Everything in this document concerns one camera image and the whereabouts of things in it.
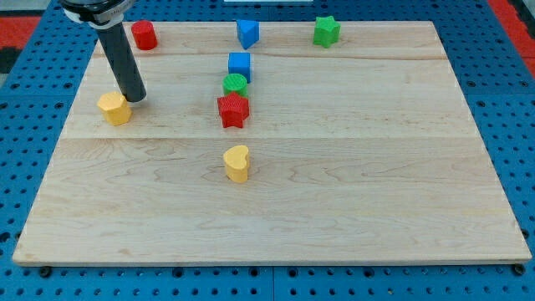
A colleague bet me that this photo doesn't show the green star block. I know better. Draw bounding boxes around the green star block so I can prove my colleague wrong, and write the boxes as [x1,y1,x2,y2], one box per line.
[313,16,341,48]

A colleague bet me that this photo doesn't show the yellow heart block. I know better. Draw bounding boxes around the yellow heart block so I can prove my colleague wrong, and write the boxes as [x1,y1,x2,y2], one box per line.
[223,145,250,183]

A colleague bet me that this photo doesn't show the yellow hexagon block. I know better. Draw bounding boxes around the yellow hexagon block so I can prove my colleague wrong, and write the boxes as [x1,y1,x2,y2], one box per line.
[97,91,132,126]

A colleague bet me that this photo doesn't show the green circle block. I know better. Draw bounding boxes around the green circle block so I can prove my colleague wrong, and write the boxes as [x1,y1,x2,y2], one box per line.
[222,74,248,97]

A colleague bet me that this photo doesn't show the blue triangle block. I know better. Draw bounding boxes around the blue triangle block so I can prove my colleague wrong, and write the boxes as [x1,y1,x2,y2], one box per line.
[237,19,260,49]

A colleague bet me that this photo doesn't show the red star block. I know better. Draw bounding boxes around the red star block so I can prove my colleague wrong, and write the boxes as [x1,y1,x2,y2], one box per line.
[217,92,249,128]

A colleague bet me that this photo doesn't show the red cylinder block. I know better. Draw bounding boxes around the red cylinder block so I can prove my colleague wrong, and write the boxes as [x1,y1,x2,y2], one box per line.
[131,20,158,50]

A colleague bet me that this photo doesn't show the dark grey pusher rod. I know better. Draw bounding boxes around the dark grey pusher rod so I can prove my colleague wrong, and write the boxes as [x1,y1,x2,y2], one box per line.
[96,22,146,103]

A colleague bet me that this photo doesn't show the light wooden board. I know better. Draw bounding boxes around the light wooden board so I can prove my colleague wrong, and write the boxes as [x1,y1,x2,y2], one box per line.
[13,21,532,267]

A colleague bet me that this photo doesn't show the blue cube block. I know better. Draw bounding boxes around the blue cube block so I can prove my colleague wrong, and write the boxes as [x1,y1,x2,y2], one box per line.
[227,52,252,83]

